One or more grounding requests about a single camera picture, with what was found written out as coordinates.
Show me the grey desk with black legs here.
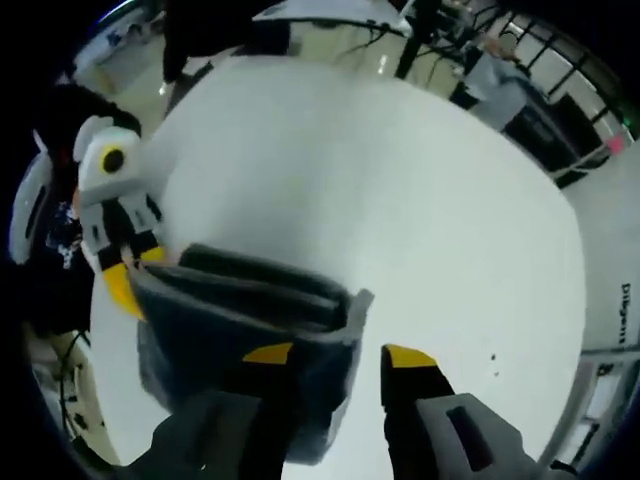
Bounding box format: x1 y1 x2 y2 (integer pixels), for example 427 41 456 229
252 0 431 79

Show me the dark bulky object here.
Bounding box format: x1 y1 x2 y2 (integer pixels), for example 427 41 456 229
162 0 292 85

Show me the grey towel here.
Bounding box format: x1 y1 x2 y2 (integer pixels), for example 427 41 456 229
126 241 376 465

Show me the black metal frame rack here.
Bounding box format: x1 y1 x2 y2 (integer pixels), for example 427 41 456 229
499 14 629 187

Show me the grey metal shelf rack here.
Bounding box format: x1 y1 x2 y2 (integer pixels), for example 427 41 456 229
579 347 636 466

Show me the white worn chest device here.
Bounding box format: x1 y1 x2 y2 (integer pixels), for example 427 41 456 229
8 128 55 266

